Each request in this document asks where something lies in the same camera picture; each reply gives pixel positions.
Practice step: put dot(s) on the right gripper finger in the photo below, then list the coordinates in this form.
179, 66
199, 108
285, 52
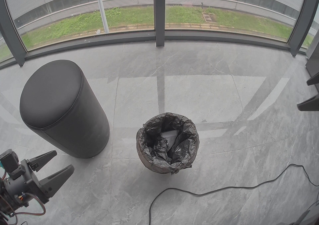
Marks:
314, 79
310, 104

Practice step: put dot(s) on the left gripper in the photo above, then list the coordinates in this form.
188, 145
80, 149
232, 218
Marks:
25, 184

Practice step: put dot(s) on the black plastic bag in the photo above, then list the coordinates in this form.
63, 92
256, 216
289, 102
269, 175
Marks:
154, 149

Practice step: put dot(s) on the dark grey round stool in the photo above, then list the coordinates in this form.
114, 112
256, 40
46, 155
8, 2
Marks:
57, 99

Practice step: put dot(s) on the crumpled white paper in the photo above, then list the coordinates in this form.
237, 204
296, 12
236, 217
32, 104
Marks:
169, 134

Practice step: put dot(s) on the window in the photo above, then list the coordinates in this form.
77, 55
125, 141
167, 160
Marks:
159, 7

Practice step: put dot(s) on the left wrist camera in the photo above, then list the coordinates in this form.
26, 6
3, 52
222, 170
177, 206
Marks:
8, 160

